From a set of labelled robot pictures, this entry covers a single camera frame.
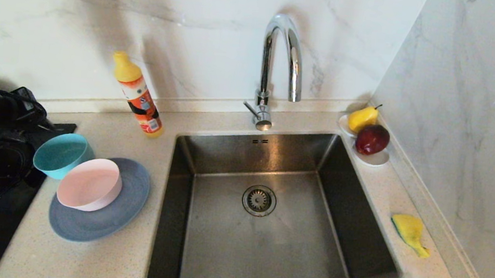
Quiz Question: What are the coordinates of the yellow pear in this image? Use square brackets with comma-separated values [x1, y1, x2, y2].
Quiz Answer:
[348, 101, 383, 135]

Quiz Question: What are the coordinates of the dark red apple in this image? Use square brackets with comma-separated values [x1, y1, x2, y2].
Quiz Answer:
[355, 123, 391, 157]

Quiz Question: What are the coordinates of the orange yellow-capped detergent bottle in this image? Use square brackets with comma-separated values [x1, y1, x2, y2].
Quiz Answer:
[106, 50, 170, 139]

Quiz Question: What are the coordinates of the stainless steel sink basin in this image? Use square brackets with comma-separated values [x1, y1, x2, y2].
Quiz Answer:
[145, 118, 412, 278]

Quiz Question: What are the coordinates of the small white dish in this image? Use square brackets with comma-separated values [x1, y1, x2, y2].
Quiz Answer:
[352, 141, 391, 168]
[337, 113, 361, 137]

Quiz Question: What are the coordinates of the blue-grey plate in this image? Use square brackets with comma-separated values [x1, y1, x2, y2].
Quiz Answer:
[46, 152, 153, 248]

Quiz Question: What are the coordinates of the teal bowl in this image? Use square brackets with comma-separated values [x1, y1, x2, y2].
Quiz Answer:
[31, 130, 97, 183]

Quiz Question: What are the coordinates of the pink bowl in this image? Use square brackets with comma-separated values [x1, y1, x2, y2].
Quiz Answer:
[55, 155, 125, 215]

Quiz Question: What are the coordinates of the round metal drain strainer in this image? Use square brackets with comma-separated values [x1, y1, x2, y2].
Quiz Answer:
[241, 183, 278, 218]

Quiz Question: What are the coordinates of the yellow sponge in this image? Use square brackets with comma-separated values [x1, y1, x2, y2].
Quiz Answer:
[388, 213, 434, 259]

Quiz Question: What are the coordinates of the chrome gooseneck faucet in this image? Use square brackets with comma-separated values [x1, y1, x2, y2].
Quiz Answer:
[242, 11, 309, 134]

